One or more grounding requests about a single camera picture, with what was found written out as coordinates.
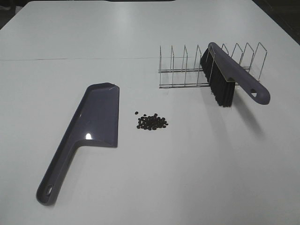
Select pile of coffee beans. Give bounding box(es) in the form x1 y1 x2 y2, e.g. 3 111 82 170
136 113 169 131

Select purple brush black bristles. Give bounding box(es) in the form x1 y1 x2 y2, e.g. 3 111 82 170
200 42 270 107

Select purple plastic dustpan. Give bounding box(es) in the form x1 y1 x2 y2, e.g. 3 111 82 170
36 82 120 206

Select chrome wire dish rack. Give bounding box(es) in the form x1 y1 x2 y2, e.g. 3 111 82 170
158 42 268 89

